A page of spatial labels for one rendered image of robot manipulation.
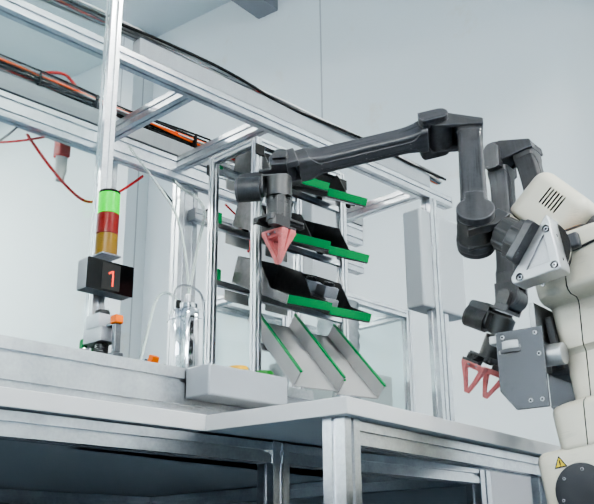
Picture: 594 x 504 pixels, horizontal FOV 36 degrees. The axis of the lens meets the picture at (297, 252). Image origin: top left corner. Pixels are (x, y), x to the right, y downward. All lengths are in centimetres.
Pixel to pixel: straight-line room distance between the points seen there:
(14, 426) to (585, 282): 108
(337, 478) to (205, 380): 36
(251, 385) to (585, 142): 410
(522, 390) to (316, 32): 553
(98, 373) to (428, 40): 511
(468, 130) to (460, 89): 406
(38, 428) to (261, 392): 49
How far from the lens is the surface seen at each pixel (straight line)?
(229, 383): 176
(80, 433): 156
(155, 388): 174
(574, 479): 184
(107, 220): 210
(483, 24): 634
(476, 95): 612
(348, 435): 153
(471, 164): 203
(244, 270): 237
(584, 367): 190
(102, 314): 189
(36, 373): 160
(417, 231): 376
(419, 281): 370
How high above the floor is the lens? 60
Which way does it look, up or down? 19 degrees up
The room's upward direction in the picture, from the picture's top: straight up
